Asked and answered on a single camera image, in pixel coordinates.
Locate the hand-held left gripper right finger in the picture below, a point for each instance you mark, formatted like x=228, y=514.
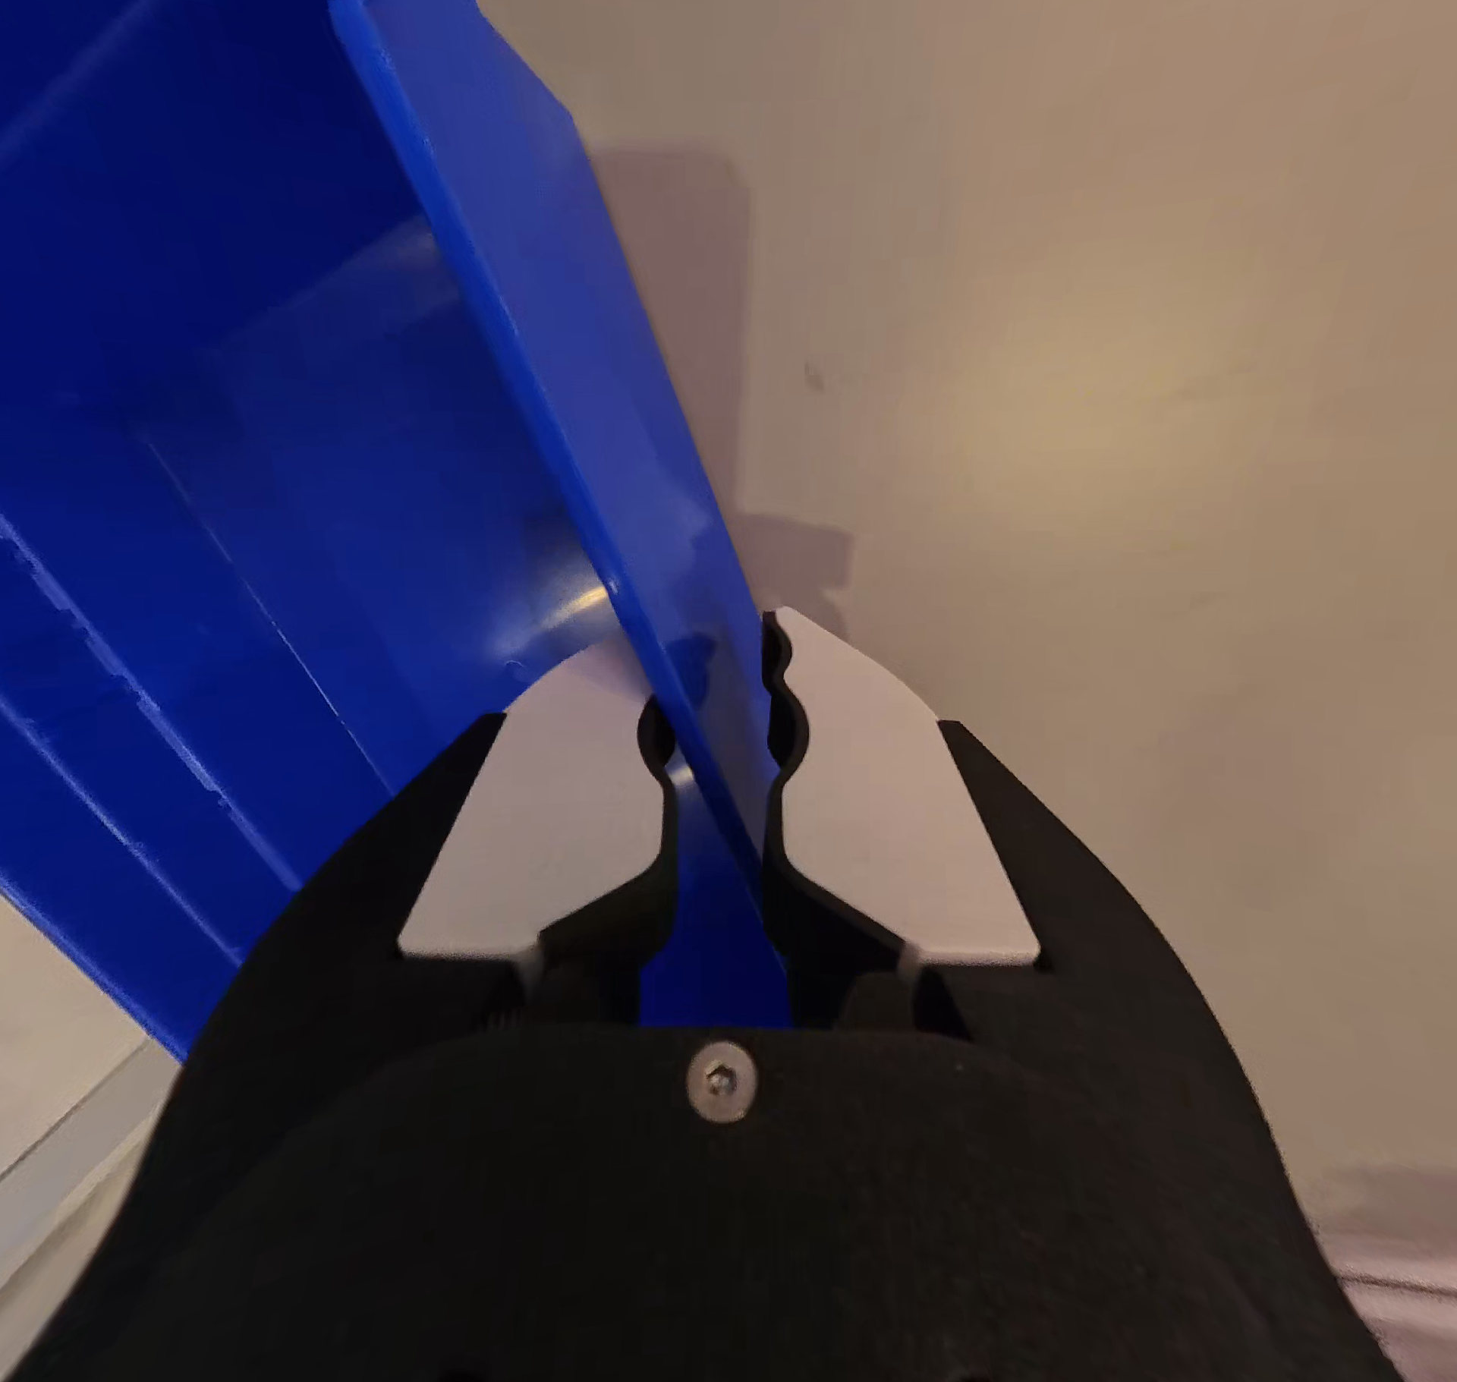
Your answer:
x=888, y=813

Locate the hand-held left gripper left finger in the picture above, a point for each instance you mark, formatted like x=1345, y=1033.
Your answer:
x=546, y=825

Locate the blue plastic bin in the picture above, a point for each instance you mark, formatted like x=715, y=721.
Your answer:
x=285, y=472

